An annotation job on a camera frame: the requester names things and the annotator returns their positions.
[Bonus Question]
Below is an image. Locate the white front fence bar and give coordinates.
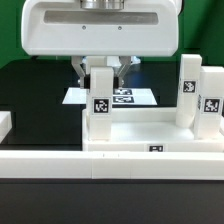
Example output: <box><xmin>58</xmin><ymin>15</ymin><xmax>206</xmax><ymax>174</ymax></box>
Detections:
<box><xmin>0</xmin><ymin>150</ymin><xmax>224</xmax><ymax>180</ymax></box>

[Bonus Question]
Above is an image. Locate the white desk top tray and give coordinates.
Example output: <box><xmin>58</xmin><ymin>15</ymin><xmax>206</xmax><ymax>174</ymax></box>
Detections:
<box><xmin>82</xmin><ymin>107</ymin><xmax>224</xmax><ymax>153</ymax></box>

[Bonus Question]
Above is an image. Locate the white sheet with tags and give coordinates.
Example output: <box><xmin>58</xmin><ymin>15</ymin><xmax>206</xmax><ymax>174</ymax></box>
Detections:
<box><xmin>63</xmin><ymin>87</ymin><xmax>157</xmax><ymax>106</ymax></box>

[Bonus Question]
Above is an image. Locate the white left fence block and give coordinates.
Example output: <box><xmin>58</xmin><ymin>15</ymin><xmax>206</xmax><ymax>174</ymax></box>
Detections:
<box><xmin>0</xmin><ymin>111</ymin><xmax>12</xmax><ymax>143</ymax></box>

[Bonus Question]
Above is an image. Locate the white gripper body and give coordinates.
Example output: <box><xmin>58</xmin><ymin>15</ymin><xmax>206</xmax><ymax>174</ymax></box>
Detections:
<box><xmin>21</xmin><ymin>0</ymin><xmax>179</xmax><ymax>57</ymax></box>

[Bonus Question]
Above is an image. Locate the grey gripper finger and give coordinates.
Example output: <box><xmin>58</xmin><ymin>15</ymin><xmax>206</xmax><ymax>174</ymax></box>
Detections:
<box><xmin>71</xmin><ymin>56</ymin><xmax>90</xmax><ymax>89</ymax></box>
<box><xmin>113</xmin><ymin>56</ymin><xmax>131</xmax><ymax>89</ymax></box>

